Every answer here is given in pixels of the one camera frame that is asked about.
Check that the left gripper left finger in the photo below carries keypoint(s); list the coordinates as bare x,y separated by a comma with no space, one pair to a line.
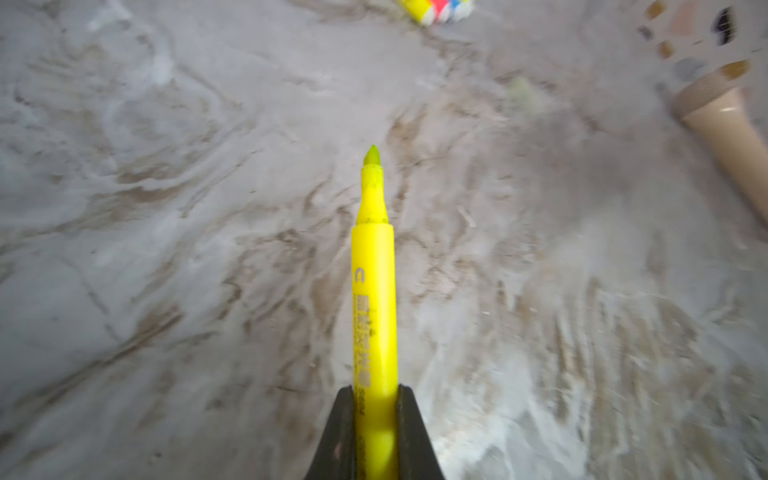
335,456

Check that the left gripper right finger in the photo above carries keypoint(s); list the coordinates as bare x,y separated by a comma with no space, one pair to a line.
416,456

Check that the yellow highlighter pen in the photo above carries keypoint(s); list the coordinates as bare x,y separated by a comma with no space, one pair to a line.
421,11
375,328

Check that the blue highlighter pen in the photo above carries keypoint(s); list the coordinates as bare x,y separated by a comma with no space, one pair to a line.
461,9

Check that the pink highlighter pen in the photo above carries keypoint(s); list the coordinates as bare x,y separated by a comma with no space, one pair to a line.
443,10

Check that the wooden rolling pin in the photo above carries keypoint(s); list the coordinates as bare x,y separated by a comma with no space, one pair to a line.
714,110

